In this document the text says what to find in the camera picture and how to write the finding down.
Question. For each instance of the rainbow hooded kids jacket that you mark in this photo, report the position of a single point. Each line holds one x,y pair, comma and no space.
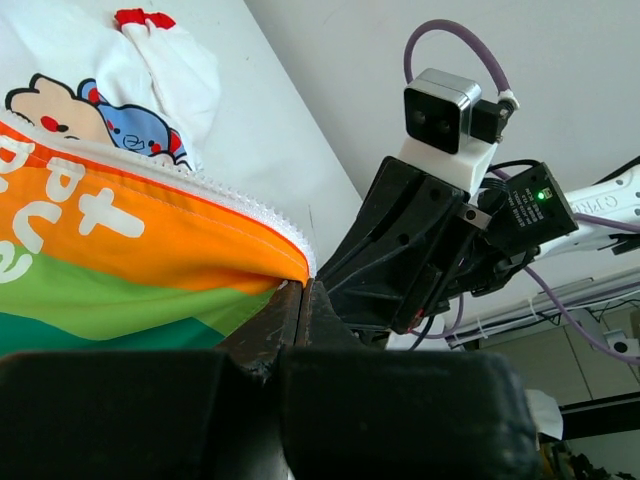
112,236

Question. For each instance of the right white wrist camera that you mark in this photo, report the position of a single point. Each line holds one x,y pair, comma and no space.
452,132

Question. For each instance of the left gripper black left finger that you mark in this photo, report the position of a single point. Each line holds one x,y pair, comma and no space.
164,414

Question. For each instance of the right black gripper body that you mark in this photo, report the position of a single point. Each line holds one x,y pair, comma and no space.
527,209

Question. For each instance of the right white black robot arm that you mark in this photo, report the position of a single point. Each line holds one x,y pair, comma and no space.
607,214

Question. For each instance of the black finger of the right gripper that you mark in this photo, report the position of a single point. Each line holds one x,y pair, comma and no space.
391,268

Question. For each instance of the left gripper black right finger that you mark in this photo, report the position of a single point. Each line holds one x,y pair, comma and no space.
352,412

